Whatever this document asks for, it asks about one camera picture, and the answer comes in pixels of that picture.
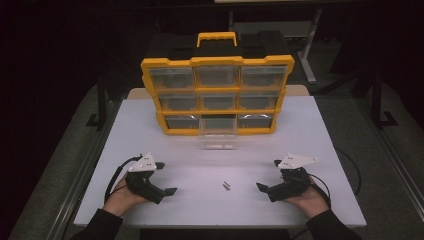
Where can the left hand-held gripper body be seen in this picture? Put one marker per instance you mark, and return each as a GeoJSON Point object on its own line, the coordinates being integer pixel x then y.
{"type": "Point", "coordinates": [143, 186]}

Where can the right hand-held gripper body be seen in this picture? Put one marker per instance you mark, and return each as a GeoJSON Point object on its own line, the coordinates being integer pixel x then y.
{"type": "Point", "coordinates": [290, 188]}

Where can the small metal screw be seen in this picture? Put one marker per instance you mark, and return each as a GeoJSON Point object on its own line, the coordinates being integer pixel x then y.
{"type": "Point", "coordinates": [225, 187]}
{"type": "Point", "coordinates": [226, 183]}

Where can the clear plastic screw drawer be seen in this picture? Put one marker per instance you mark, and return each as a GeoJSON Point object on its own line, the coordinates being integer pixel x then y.
{"type": "Point", "coordinates": [217, 140]}

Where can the yellow black organizer cabinet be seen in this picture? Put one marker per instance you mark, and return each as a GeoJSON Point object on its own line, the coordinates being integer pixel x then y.
{"type": "Point", "coordinates": [216, 61]}

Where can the person's right hand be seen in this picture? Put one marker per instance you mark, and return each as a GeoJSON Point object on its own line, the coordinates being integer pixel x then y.
{"type": "Point", "coordinates": [311, 201]}

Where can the person's left hand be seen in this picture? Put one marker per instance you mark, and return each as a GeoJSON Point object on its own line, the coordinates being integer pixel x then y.
{"type": "Point", "coordinates": [121, 200]}

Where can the black metal stand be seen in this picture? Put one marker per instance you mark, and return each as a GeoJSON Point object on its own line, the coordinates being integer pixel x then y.
{"type": "Point", "coordinates": [376, 100]}
{"type": "Point", "coordinates": [101, 100]}

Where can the set of clear closed bins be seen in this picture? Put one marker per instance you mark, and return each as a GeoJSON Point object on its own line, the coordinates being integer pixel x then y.
{"type": "Point", "coordinates": [171, 78]}

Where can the aluminium rail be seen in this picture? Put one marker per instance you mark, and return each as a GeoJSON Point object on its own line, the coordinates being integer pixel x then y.
{"type": "Point", "coordinates": [400, 165]}
{"type": "Point", "coordinates": [71, 196]}

